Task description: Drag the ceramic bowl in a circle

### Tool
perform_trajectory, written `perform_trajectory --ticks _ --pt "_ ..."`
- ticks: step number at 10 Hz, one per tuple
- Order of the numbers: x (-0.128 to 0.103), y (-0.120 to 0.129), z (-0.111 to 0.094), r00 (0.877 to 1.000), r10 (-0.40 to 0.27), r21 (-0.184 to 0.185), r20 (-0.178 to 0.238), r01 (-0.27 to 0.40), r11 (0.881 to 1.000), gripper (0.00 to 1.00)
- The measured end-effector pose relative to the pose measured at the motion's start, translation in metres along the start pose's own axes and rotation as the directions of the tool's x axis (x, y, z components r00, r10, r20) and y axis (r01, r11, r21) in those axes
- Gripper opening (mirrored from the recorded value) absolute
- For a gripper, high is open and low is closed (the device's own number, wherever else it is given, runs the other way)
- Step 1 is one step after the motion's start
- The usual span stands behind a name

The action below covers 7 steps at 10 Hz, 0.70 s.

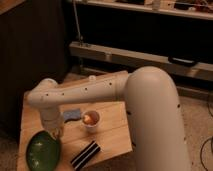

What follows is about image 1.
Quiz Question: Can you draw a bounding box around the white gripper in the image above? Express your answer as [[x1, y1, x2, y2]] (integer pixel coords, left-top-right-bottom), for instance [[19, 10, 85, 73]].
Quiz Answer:
[[41, 107, 64, 139]]

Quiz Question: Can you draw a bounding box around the green ceramic bowl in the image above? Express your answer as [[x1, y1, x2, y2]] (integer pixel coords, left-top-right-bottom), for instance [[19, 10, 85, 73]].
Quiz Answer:
[[26, 131, 61, 171]]

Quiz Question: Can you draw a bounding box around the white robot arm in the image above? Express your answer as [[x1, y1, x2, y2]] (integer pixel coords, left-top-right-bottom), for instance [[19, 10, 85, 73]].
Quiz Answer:
[[27, 66, 191, 171]]

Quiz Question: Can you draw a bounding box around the white paper cup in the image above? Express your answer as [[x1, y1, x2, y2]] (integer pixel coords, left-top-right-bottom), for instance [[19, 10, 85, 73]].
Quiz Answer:
[[82, 111, 100, 133]]

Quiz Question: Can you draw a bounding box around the black white striped block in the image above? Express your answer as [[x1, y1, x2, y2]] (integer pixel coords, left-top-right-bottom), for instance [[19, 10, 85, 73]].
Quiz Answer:
[[70, 141, 101, 171]]

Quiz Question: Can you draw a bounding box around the small white bottle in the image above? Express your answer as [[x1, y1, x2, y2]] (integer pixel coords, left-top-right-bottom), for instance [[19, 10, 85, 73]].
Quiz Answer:
[[88, 75, 96, 81]]

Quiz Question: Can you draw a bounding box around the long grey case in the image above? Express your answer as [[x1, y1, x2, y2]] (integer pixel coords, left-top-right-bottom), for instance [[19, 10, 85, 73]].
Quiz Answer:
[[69, 42, 213, 81]]

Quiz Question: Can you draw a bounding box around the metal vertical rod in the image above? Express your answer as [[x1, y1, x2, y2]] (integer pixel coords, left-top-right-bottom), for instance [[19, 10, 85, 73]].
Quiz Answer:
[[72, 0, 83, 46]]

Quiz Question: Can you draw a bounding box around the wooden shelf with clutter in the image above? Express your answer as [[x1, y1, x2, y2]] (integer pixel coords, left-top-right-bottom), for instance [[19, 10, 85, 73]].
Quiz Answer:
[[68, 0, 213, 21]]

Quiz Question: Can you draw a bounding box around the black case handle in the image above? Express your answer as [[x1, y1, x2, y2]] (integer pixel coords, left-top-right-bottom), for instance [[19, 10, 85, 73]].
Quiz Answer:
[[168, 57, 198, 67]]

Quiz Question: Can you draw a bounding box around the black floor cable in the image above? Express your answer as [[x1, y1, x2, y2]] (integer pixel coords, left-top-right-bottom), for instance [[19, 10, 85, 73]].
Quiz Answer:
[[199, 96, 213, 171]]

